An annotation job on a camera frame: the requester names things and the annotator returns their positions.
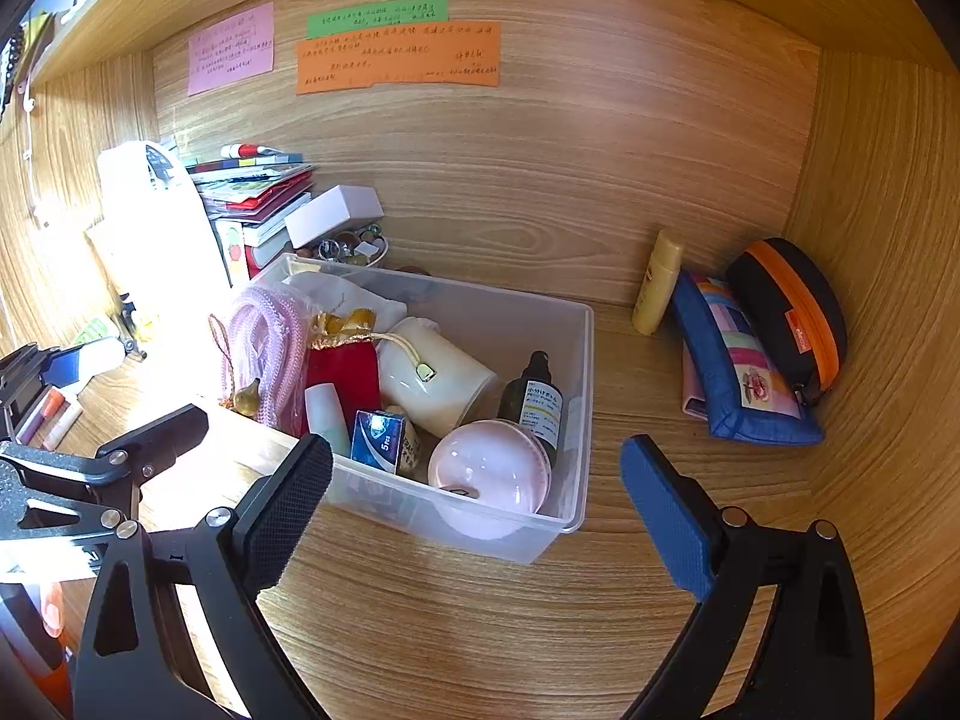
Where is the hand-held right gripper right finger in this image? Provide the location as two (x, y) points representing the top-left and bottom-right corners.
(619, 431), (878, 720)

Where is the pink round case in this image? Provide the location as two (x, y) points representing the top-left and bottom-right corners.
(427, 420), (556, 541)

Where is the green paper note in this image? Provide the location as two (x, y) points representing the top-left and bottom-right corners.
(306, 0), (449, 40)

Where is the dark spray bottle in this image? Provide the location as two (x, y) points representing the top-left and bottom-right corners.
(496, 350), (566, 470)

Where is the pen with coloured bands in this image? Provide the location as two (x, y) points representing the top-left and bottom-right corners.
(184, 154), (305, 170)

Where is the white cloth drawstring bag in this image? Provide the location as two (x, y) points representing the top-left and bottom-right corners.
(283, 270), (410, 335)

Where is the green white packet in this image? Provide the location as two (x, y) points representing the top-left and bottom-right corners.
(71, 315), (117, 350)

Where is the white paper sheet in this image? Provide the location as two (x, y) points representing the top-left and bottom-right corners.
(97, 141), (233, 301)

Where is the orange paper note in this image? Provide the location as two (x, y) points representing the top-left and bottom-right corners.
(295, 20), (503, 96)

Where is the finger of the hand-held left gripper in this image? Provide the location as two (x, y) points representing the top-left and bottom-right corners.
(0, 343), (86, 436)
(0, 403), (211, 542)

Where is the white tube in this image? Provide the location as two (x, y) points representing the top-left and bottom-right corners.
(81, 336), (127, 376)

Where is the light green tube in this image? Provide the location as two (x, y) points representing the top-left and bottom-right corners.
(304, 382), (352, 458)

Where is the gourd charm with red cord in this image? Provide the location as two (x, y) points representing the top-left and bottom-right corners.
(208, 313), (265, 419)

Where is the small blue box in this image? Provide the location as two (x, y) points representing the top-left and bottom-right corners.
(350, 409), (410, 475)

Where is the gold organza pouch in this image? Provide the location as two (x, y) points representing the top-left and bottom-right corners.
(309, 306), (376, 350)

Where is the pink paper note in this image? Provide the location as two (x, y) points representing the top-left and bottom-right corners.
(186, 1), (275, 97)

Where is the stack of books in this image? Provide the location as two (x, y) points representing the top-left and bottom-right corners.
(187, 161), (316, 267)

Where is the pink white stick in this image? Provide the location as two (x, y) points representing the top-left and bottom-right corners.
(41, 399), (83, 451)

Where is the small white cardboard box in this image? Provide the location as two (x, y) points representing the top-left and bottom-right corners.
(283, 185), (385, 250)

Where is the yellow lotion bottle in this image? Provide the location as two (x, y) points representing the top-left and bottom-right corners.
(631, 229), (685, 336)

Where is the blue patchwork pencil pouch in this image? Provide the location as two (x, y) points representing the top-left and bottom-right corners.
(667, 270), (826, 447)

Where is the black case with orange zipper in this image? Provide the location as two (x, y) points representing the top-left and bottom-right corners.
(726, 238), (848, 410)

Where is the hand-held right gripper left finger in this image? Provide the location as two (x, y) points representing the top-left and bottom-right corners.
(71, 431), (335, 720)

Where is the white cylinder container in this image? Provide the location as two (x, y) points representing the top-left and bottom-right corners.
(375, 315), (502, 440)

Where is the red velvet pouch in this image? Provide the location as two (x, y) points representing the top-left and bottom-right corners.
(304, 341), (382, 440)

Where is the fruit print paper sheet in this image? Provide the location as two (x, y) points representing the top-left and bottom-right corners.
(214, 221), (252, 287)

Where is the clear plastic storage box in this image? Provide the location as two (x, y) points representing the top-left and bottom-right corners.
(247, 253), (596, 567)

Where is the white orange stick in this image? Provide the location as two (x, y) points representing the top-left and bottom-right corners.
(15, 388), (65, 445)

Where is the wooden desktop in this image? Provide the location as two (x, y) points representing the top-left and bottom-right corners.
(0, 259), (856, 720)

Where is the pink rope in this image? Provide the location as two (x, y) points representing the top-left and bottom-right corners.
(225, 289), (312, 436)

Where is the white bowl of beads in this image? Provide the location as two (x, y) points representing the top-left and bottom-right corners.
(296, 221), (391, 269)

